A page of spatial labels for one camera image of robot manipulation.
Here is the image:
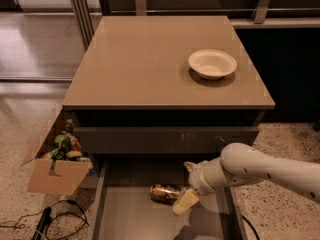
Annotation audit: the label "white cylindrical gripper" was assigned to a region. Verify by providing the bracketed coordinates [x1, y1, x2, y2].
[172, 161, 214, 216]

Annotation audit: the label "orange crushed soda can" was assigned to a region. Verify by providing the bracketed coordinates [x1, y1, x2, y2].
[150, 184, 181, 204]

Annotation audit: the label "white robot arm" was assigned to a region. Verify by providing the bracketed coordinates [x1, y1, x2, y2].
[172, 143, 320, 216]

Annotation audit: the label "grey top drawer front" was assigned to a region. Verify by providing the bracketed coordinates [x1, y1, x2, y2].
[76, 126, 259, 154]

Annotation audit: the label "open grey middle drawer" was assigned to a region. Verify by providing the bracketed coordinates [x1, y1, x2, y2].
[89, 159, 247, 240]

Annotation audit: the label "grey cabinet with glossy top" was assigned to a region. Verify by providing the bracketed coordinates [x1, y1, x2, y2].
[62, 16, 275, 166]

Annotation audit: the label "white paper bowl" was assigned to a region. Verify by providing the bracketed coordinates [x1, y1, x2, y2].
[188, 49, 237, 80]

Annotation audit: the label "snack packets in box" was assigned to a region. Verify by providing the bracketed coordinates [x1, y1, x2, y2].
[42, 119, 90, 162]

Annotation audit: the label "cardboard box of snacks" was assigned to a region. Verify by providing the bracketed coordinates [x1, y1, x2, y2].
[21, 105, 98, 196]

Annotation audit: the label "black power adapter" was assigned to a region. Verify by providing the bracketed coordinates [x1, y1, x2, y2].
[31, 207, 52, 240]

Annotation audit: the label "black cable right of drawer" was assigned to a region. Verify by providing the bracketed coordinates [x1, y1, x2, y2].
[241, 214, 261, 240]

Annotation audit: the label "black cable on floor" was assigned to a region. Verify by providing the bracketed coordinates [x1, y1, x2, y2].
[0, 199, 90, 240]

